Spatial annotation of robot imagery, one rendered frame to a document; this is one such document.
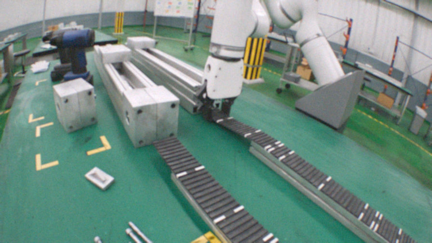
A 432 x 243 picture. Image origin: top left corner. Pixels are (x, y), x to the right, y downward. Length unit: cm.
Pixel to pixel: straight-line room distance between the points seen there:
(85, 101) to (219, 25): 36
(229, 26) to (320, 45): 46
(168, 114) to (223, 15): 25
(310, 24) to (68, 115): 85
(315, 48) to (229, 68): 43
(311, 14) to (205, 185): 75
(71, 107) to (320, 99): 75
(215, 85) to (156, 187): 27
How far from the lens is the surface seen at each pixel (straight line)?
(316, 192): 40
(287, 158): 44
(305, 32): 86
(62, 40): 76
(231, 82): 53
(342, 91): 75
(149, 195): 36
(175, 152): 39
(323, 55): 84
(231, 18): 48
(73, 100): 52
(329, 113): 77
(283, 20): 93
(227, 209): 30
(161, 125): 45
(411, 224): 57
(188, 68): 73
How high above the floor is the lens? 105
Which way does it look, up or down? 28 degrees down
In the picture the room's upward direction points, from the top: 9 degrees clockwise
